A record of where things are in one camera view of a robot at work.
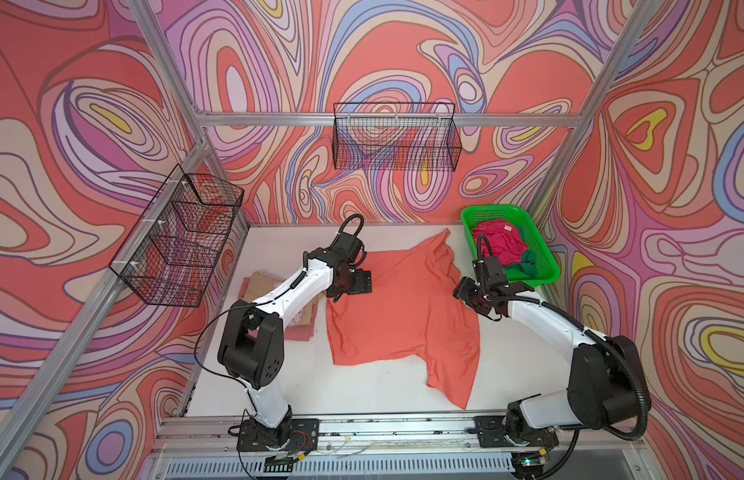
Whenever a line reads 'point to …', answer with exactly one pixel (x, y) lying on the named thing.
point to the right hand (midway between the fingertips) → (464, 301)
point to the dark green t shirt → (528, 263)
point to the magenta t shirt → (499, 238)
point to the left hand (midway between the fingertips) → (363, 286)
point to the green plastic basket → (548, 269)
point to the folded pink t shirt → (293, 332)
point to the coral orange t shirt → (416, 310)
